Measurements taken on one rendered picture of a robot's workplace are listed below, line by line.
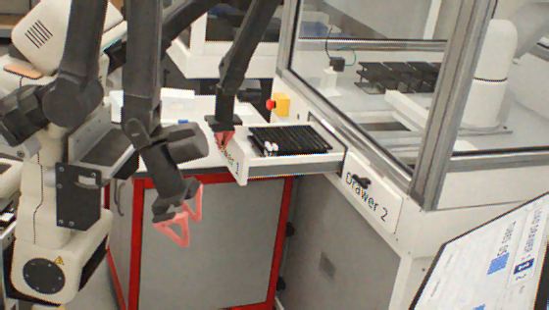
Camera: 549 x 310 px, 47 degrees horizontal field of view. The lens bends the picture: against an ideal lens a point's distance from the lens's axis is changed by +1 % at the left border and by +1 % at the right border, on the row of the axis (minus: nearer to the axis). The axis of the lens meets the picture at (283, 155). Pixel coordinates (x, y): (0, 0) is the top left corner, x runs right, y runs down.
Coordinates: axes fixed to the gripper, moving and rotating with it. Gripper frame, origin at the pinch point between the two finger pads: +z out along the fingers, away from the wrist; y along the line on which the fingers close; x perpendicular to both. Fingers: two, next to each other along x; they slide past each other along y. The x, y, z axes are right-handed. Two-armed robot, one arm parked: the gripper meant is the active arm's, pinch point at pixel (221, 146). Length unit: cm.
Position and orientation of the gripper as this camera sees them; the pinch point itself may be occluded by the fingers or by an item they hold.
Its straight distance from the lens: 190.1
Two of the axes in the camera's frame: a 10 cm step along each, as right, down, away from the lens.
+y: 9.2, -0.7, 3.8
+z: -1.2, 8.9, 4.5
